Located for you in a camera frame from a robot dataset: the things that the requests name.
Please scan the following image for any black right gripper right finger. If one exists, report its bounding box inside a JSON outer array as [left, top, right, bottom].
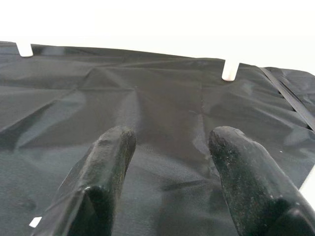
[[208, 125, 315, 236]]

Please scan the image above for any white plastic table leg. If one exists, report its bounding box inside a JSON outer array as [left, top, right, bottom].
[[221, 60, 240, 82], [15, 42, 33, 59]]

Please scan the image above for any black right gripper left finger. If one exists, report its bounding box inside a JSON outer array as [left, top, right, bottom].
[[36, 125, 137, 236]]

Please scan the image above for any small white plastic scrap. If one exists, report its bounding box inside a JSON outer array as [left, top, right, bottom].
[[29, 216, 43, 228]]

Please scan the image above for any black tablecloth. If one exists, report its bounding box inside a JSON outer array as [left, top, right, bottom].
[[0, 40, 315, 236]]

